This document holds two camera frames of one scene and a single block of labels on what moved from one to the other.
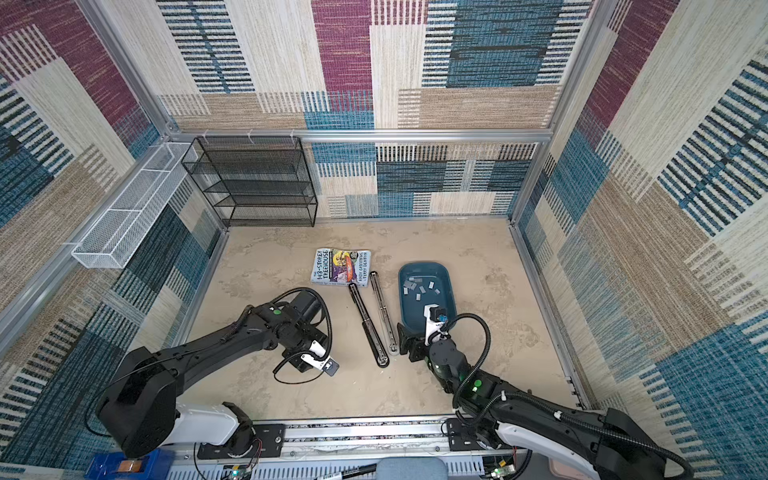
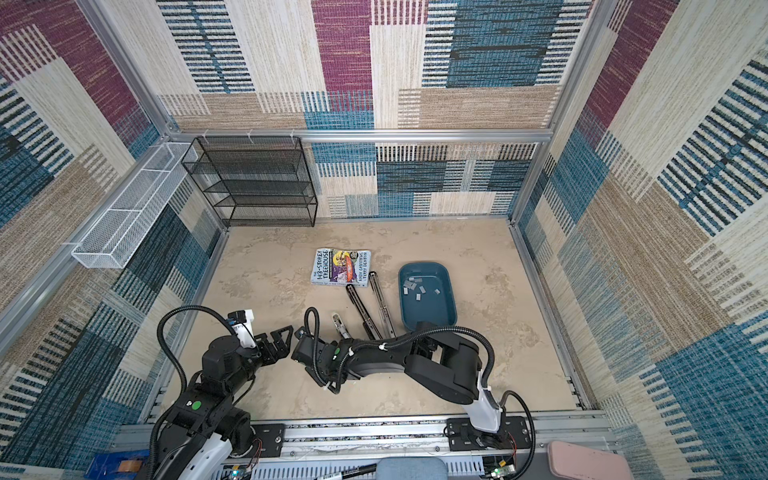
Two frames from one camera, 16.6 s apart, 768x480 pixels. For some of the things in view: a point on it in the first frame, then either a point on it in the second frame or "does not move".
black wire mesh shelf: [255, 181] does not move
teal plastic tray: [423, 283] does not move
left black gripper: [294, 356] to [281, 349]
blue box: [117, 466] does not move
